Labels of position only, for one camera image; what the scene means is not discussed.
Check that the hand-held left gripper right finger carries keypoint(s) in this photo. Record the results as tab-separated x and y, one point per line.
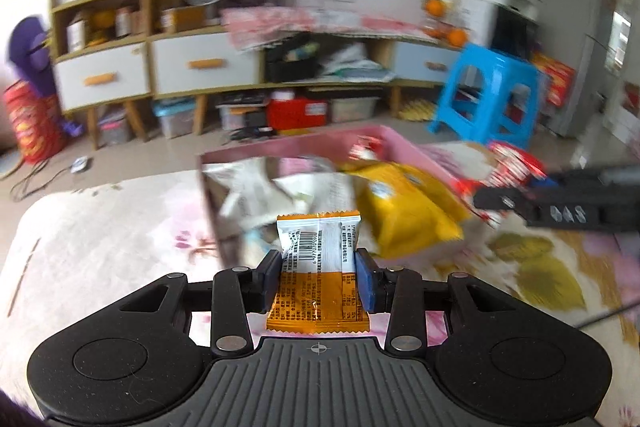
365	282

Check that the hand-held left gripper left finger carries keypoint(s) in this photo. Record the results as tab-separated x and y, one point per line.
272	279

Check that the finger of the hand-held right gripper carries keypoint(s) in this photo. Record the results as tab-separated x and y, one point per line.
615	179
565	212

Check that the orange white snack packet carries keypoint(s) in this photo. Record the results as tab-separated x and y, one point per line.
320	257

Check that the red snack packet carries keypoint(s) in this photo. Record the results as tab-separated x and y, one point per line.
365	149
515	164

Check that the large yellow snack packet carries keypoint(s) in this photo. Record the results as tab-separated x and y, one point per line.
400	207

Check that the white grey snack packet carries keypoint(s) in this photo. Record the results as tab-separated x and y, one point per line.
240	187

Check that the pink snack packet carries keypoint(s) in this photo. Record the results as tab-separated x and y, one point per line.
305	166

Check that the pink cardboard box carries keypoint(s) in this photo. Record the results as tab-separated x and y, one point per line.
407	152

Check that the red carton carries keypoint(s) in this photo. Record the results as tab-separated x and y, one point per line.
555	79

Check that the silver refrigerator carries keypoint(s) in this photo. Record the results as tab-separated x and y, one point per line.
575	32

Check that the blue plastic stool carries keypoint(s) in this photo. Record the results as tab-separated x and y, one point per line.
487	67

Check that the red storage box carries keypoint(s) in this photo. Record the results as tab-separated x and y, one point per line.
297	114

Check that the yellow bumpy mat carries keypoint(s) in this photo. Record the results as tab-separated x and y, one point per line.
420	109

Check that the black microwave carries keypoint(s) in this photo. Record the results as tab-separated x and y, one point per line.
515	32

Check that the floral tablecloth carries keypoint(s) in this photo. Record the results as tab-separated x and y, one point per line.
100	232

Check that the clear box blue lid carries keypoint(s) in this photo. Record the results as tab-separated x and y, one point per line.
174	121

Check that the orange fruit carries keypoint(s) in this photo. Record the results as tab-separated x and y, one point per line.
435	7
457	38

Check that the clear box pink lid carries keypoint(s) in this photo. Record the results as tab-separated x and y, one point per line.
116	131

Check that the black bag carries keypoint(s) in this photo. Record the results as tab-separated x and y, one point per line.
292	62

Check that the white cloth pile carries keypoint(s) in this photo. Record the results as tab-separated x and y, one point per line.
355	62

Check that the white computer mouse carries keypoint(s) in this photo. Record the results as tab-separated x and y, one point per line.
81	164

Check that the wooden drawer cabinet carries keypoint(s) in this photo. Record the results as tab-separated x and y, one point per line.
205	62

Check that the pink lace cloth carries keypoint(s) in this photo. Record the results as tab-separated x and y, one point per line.
310	19

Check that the wooden shelf cabinet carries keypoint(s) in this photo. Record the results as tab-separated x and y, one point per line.
100	77

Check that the brown cardboard box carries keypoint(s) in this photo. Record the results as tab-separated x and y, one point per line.
184	19

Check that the red drum box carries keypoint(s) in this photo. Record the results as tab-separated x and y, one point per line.
32	127

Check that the white round stand base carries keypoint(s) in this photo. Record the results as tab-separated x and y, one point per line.
10	166

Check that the purple plush toy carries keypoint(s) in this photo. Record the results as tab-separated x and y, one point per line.
30	52

